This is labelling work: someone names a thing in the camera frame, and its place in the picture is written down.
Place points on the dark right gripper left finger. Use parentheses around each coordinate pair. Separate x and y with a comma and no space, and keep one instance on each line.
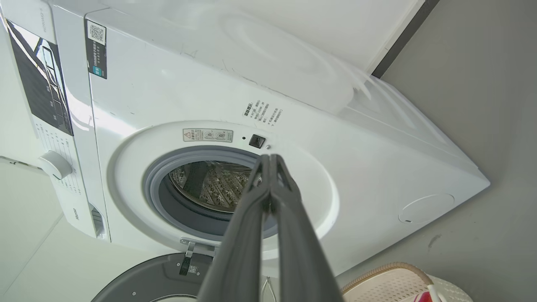
(235,260)

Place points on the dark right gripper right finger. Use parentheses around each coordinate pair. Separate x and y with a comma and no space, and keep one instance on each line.
(302,260)

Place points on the red garment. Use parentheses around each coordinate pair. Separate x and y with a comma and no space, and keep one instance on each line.
(426,298)

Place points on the stainless steel washing machine drum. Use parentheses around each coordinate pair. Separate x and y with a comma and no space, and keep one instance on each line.
(218,184)

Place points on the cream perforated laundry basket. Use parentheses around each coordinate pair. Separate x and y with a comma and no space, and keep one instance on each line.
(386,289)

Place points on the black round washer door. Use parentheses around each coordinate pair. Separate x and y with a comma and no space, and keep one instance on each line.
(147,281)

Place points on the white washing machine dial knob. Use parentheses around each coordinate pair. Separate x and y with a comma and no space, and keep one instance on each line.
(54,165)

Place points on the black glossy display panel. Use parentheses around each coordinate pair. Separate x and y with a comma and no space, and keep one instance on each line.
(42,84)

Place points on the silver metal door hinge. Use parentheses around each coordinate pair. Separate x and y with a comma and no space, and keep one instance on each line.
(191,256)

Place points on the grey rubber door gasket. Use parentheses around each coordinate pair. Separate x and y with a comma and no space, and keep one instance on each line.
(168,209)

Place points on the white front-load washing machine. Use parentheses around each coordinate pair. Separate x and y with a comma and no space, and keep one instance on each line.
(356,167)

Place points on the black door latch socket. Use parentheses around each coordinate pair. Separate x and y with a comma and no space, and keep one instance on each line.
(256,141)

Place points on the grey warning label sticker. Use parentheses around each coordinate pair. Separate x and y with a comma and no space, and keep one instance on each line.
(207,135)

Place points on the round white filter cover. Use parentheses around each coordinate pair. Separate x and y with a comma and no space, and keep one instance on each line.
(426,208)

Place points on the white and black baseboard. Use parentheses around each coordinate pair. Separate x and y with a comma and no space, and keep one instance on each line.
(402,37)

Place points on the black QR code sticker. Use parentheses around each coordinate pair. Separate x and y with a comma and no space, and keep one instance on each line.
(96,50)

